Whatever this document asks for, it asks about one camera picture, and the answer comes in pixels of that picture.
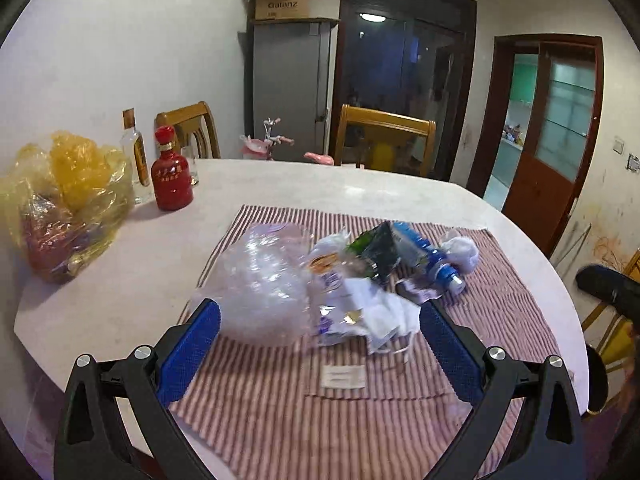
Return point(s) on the pink toy bicycle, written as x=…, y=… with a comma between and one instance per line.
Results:
x=257, y=147

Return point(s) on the yellow plastic bag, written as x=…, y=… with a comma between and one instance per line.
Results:
x=70, y=195

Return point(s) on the crumpled white paper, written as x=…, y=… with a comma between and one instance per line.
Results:
x=380, y=315

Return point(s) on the wall light switch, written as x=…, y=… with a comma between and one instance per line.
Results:
x=618, y=145

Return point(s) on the green snack packet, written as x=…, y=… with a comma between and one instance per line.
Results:
x=377, y=250

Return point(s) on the crumpled white tissue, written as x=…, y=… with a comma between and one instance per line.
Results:
x=462, y=252

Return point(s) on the pink plastic seat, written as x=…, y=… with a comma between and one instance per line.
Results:
x=320, y=158

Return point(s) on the red liquor bottle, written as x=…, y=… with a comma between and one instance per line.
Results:
x=171, y=180

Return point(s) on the clear plastic bag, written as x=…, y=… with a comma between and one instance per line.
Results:
x=260, y=290

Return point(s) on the white printed plastic wrapper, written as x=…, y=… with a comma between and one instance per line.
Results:
x=327, y=265

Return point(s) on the grey refrigerator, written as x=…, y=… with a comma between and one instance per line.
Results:
x=285, y=80

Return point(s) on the glass sliding door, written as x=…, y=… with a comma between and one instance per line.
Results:
x=400, y=60

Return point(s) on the clear glass bottle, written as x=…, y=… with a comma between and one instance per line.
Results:
x=134, y=160

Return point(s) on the wooden chair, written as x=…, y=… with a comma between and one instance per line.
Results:
x=615, y=340
x=385, y=122
x=187, y=115

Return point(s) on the small glass cup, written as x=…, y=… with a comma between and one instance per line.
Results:
x=192, y=170

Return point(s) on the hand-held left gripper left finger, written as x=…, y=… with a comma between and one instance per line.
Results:
x=192, y=350

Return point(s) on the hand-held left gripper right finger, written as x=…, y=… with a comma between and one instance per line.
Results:
x=450, y=355

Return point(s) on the striped cloth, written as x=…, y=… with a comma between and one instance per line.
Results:
x=280, y=410

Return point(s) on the brown wooden door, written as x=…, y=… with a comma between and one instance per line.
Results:
x=535, y=200

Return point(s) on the yellow ball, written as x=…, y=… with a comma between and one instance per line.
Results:
x=382, y=154

